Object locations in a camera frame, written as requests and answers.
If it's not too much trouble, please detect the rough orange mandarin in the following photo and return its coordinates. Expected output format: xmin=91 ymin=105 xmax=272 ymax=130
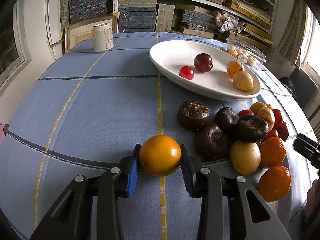
xmin=259 ymin=137 xmax=286 ymax=168
xmin=258 ymin=166 xmax=291 ymax=203

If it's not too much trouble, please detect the rough orange mandarin front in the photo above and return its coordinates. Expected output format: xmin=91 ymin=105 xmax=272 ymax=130
xmin=258 ymin=166 xmax=291 ymax=203

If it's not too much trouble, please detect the smooth yellow orange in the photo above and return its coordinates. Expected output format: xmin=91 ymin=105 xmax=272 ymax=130
xmin=138 ymin=135 xmax=181 ymax=177

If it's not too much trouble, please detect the small red tomato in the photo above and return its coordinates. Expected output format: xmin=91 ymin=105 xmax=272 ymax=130
xmin=178 ymin=66 xmax=195 ymax=80

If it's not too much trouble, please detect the dark red plum pile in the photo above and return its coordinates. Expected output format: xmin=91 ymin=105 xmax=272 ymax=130
xmin=276 ymin=121 xmax=289 ymax=141

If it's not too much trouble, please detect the red cherry tomato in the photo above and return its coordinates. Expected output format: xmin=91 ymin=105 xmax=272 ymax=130
xmin=272 ymin=109 xmax=283 ymax=128

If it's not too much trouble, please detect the striped yellow pepino fruit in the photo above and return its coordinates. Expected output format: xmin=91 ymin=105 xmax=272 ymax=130
xmin=257 ymin=107 xmax=275 ymax=131

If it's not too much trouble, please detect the large yellow round fruit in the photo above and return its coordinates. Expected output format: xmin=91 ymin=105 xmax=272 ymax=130
xmin=229 ymin=141 xmax=261 ymax=174

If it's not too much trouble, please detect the dark water chestnut top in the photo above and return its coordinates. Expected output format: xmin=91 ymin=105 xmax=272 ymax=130
xmin=236 ymin=115 xmax=269 ymax=143

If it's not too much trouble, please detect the olive orange round fruit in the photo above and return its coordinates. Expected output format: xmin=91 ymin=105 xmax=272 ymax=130
xmin=249 ymin=102 xmax=266 ymax=115

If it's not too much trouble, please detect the red tomato in pile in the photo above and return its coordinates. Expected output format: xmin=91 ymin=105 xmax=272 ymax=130
xmin=238 ymin=109 xmax=254 ymax=117

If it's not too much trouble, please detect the dark water chestnut front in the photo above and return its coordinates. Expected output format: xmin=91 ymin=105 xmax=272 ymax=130
xmin=194 ymin=124 xmax=229 ymax=160

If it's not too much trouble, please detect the yellow round fruit in bowl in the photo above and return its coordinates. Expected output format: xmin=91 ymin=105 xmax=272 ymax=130
xmin=233 ymin=70 xmax=254 ymax=92

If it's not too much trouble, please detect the clear plastic fruit box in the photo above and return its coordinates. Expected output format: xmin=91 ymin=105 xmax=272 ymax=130
xmin=227 ymin=37 xmax=266 ymax=64

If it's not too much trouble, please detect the blue checked tablecloth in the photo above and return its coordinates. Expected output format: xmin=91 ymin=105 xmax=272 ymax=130
xmin=1 ymin=33 xmax=318 ymax=239

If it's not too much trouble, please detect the striped pepino in bowl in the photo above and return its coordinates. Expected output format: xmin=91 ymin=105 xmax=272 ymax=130
xmin=226 ymin=61 xmax=245 ymax=78

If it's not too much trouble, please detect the dark brown water chestnut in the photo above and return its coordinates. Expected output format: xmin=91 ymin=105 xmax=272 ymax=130
xmin=177 ymin=101 xmax=210 ymax=132

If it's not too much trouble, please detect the white oval bowl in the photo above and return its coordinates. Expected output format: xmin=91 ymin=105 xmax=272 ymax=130
xmin=149 ymin=40 xmax=261 ymax=101

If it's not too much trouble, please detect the metal shelving unit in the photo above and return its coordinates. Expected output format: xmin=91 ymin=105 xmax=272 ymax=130
xmin=60 ymin=0 xmax=278 ymax=43

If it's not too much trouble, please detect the pink plastic bag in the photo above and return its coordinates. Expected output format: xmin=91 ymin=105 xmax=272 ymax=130
xmin=212 ymin=10 xmax=245 ymax=33

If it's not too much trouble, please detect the framed picture leaning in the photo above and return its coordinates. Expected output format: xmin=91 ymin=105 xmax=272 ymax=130
xmin=65 ymin=12 xmax=120 ymax=52

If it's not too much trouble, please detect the white drink can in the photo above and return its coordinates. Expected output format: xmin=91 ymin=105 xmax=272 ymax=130
xmin=92 ymin=23 xmax=114 ymax=52

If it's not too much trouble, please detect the window frame left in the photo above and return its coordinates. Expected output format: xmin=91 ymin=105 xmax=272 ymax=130
xmin=1 ymin=0 xmax=31 ymax=87

